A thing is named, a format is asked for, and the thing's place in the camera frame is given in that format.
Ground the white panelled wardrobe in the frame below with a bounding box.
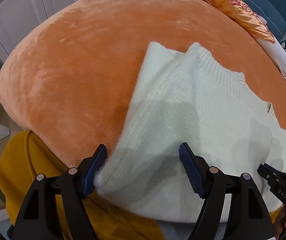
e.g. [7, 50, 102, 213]
[0, 0, 133, 65]

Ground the white knit cardigan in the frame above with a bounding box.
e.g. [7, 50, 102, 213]
[93, 41, 286, 224]

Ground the grey bed frame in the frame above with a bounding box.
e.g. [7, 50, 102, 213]
[155, 219, 201, 240]

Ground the orange floral satin pillow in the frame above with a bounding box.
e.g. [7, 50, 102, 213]
[192, 0, 276, 44]

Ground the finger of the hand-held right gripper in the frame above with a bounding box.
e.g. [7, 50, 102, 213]
[258, 163, 286, 207]

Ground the white duvet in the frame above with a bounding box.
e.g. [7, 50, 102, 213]
[162, 0, 286, 94]

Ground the orange plush blanket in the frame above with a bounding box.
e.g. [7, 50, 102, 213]
[0, 0, 286, 224]

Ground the blue upholstered headboard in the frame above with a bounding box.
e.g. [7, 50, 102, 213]
[220, 0, 286, 48]

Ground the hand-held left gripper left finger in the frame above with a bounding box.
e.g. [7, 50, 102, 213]
[11, 144, 107, 240]

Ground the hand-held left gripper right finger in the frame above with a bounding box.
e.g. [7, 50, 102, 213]
[179, 142, 273, 240]

